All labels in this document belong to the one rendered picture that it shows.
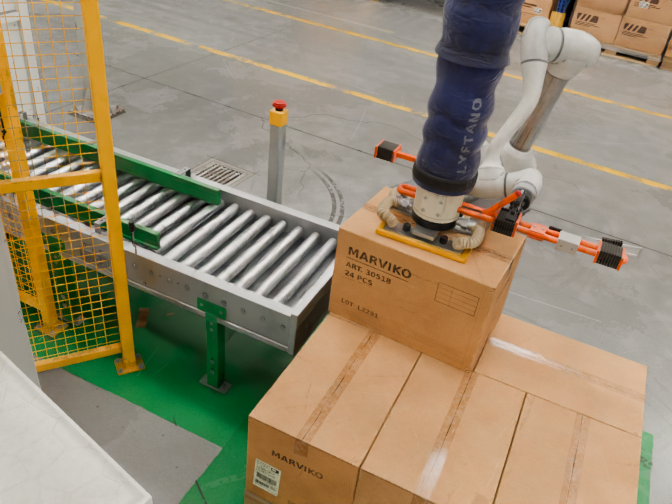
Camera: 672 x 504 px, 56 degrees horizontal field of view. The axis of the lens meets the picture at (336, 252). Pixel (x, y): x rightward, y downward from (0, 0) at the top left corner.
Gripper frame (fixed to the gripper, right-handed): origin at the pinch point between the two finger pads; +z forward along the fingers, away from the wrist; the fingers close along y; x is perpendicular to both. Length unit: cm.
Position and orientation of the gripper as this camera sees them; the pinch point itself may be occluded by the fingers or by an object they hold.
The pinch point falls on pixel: (509, 222)
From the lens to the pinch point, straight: 226.9
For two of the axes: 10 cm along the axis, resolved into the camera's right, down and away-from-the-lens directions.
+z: -4.3, 4.8, -7.7
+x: -9.0, -3.2, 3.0
